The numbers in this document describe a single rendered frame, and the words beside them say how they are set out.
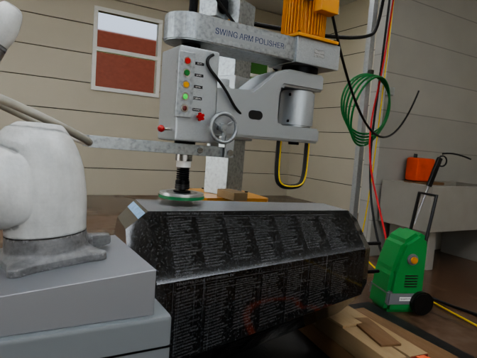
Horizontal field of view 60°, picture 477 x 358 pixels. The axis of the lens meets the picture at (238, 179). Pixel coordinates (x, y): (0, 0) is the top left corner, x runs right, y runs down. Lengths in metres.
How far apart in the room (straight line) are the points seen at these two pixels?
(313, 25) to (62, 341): 1.96
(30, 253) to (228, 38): 1.44
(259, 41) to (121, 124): 6.12
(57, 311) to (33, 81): 7.18
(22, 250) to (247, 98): 1.43
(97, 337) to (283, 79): 1.68
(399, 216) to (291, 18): 2.83
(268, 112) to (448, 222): 2.95
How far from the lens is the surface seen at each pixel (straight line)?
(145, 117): 8.18
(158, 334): 0.84
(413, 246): 3.25
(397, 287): 3.27
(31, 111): 1.60
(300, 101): 2.28
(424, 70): 5.29
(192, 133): 1.91
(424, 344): 2.67
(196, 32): 1.96
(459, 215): 4.84
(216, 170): 2.79
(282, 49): 2.20
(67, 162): 0.86
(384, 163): 4.82
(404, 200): 4.61
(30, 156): 0.84
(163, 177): 8.34
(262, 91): 2.12
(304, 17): 2.36
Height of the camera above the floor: 1.13
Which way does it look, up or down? 5 degrees down
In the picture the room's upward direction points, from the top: 4 degrees clockwise
